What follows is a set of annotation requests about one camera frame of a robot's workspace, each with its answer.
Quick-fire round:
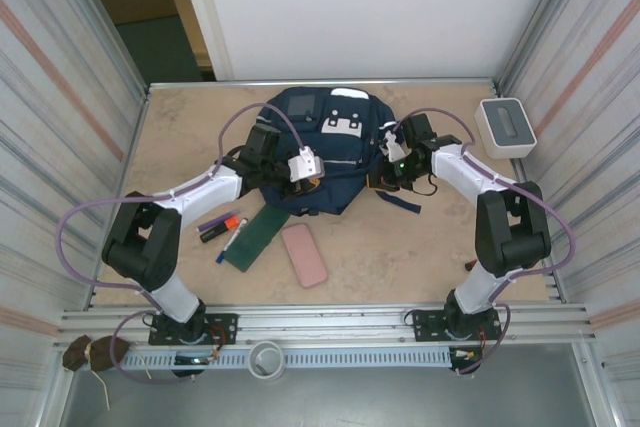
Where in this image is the slotted grey cable duct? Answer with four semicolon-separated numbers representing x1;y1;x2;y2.
119;346;454;370

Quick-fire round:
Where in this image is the blue white pen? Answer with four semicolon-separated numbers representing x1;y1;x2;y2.
215;216;250;265

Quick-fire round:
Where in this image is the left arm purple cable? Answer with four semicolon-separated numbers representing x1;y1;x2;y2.
55;102;312;386

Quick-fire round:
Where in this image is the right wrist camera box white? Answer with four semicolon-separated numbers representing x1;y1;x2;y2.
378;129;407;164

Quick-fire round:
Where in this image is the aluminium table edge bar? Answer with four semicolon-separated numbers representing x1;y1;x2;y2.
147;77;501;94

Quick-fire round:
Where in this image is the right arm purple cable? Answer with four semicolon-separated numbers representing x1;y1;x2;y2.
393;107;577;378

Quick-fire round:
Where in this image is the navy blue student backpack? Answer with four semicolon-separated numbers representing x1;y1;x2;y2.
224;86;422;218

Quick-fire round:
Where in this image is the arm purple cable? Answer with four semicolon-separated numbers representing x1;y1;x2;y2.
55;102;312;386
393;107;577;378

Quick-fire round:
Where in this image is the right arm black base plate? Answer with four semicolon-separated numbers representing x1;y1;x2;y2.
413;306;503;343

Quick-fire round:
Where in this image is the white grey box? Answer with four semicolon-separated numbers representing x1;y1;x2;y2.
473;96;538;160

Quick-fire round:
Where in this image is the green pencil case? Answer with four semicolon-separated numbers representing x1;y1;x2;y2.
225;204;290;274

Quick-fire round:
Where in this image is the brown cloth bundle with string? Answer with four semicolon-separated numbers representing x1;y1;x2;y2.
62;334;132;411

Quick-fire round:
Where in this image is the pink pencil case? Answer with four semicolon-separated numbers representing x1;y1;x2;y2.
281;223;329;289

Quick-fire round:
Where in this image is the cream door frame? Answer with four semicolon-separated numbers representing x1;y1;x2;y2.
152;0;236;82

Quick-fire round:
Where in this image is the white round cup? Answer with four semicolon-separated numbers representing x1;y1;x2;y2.
248;340;286;379

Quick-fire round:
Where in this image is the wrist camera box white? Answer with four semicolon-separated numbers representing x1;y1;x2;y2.
287;145;325;182
378;129;407;164

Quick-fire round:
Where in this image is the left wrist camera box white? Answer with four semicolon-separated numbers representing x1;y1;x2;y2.
287;145;325;182

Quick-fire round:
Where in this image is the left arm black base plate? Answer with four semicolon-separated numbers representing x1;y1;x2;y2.
148;313;239;347

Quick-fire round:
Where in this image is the orange black highlighter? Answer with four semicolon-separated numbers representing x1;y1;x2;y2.
198;214;240;245

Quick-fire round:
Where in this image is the purple marker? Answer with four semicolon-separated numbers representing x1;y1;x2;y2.
195;206;244;233

